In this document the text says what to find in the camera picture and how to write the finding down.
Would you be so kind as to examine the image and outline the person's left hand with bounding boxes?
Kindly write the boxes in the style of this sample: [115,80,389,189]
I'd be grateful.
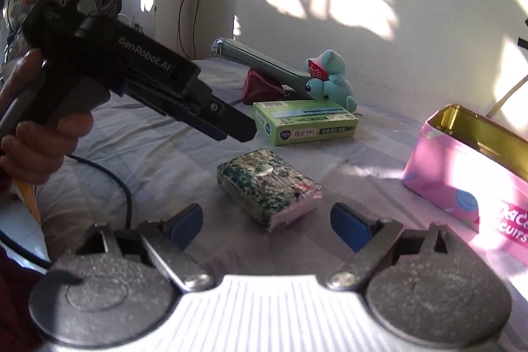
[1,49,94,194]

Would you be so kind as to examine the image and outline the black cable on bed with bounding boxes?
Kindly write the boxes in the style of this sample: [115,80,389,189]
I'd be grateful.
[0,153,134,269]

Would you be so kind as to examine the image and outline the beige power cable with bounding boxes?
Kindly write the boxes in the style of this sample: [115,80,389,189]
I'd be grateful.
[486,75,528,119]

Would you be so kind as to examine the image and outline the dark red pouch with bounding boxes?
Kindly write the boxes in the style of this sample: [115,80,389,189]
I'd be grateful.
[242,68,288,105]

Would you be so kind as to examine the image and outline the green patterned tissue pack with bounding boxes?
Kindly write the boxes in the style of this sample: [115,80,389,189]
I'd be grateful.
[216,148,323,231]

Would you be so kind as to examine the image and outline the pink gold biscuit tin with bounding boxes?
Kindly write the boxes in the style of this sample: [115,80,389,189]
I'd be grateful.
[402,105,527,263]

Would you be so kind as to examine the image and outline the green zip pencil pouch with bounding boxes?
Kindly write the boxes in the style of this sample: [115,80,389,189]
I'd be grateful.
[210,38,311,94]

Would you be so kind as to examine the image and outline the green toothpaste box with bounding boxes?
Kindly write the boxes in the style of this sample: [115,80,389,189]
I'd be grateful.
[252,100,358,146]

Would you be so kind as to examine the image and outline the teal plush mouse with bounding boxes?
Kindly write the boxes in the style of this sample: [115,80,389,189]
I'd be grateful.
[304,49,357,113]

